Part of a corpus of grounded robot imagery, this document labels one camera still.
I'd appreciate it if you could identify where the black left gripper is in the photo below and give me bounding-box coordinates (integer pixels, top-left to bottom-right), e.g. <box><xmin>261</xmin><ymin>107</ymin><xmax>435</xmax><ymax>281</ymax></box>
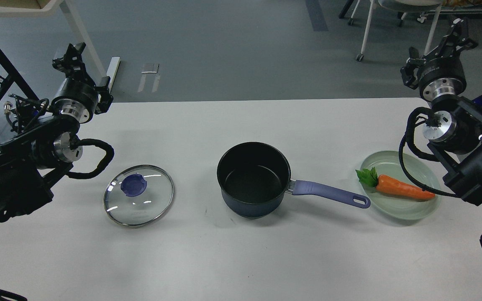
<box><xmin>51</xmin><ymin>42</ymin><xmax>114</xmax><ymax>124</ymax></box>

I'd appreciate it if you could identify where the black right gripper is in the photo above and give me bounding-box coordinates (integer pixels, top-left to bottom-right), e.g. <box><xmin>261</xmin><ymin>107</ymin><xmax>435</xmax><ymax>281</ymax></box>
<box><xmin>400</xmin><ymin>17</ymin><xmax>478</xmax><ymax>102</ymax></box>

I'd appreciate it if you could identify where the glass lid with blue knob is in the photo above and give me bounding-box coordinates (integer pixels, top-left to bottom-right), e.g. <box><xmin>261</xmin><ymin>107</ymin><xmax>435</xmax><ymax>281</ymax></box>
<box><xmin>103</xmin><ymin>164</ymin><xmax>175</xmax><ymax>227</ymax></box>

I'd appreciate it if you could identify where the blue saucepan with handle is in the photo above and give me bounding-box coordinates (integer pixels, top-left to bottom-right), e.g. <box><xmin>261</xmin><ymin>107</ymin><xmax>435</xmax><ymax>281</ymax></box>
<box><xmin>216</xmin><ymin>142</ymin><xmax>371</xmax><ymax>219</ymax></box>

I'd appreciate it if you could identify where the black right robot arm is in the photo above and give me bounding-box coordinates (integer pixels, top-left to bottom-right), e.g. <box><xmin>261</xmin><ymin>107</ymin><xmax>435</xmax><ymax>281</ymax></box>
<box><xmin>398</xmin><ymin>18</ymin><xmax>482</xmax><ymax>206</ymax></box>

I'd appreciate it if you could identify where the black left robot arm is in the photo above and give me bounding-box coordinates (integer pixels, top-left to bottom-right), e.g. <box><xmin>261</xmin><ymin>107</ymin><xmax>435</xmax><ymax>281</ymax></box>
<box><xmin>0</xmin><ymin>42</ymin><xmax>115</xmax><ymax>301</ymax></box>

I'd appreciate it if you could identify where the white wheeled chair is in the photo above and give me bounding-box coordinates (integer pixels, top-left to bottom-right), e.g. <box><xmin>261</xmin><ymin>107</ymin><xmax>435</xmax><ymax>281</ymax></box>
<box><xmin>339</xmin><ymin>0</ymin><xmax>444</xmax><ymax>63</ymax></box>

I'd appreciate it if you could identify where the wheeled cart base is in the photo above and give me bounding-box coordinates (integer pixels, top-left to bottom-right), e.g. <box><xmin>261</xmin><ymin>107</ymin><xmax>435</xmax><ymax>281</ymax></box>
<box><xmin>438</xmin><ymin>0</ymin><xmax>482</xmax><ymax>24</ymax></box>

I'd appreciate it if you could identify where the pale green glass plate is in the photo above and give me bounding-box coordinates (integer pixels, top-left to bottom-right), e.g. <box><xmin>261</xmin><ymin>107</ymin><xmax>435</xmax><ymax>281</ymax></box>
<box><xmin>356</xmin><ymin>151</ymin><xmax>441</xmax><ymax>220</ymax></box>

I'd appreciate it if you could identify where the orange toy carrot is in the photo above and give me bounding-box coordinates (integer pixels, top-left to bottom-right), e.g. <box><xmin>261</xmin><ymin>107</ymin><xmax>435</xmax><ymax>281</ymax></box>
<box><xmin>355</xmin><ymin>168</ymin><xmax>436</xmax><ymax>201</ymax></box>

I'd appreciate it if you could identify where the white desk frame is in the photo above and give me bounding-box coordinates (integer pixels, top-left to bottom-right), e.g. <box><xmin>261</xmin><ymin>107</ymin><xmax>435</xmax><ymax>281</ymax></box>
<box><xmin>0</xmin><ymin>0</ymin><xmax>121</xmax><ymax>103</ymax></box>

